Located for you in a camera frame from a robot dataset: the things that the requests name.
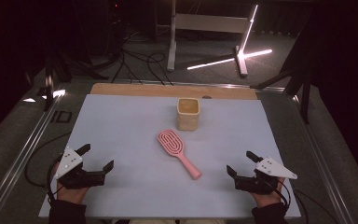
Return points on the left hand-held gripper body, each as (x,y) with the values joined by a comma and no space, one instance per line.
(69,162)

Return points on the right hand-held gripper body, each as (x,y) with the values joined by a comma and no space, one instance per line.
(272,168)

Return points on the pink hairbrush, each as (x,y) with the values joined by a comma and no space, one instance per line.
(171,143)

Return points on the beige square cup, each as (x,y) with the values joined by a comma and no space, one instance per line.
(187,119)

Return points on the person's left hand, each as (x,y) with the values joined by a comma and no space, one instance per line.
(71,195)

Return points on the person's right hand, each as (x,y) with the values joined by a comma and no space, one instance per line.
(267,200)

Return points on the white table mat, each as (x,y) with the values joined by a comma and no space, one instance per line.
(121,130)

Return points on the black angled stand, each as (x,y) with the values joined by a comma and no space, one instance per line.
(304,99)

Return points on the aluminium rail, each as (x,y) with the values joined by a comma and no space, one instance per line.
(21,158)
(230,85)
(320,165)

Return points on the white desk frame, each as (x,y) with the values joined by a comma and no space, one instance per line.
(208,23)

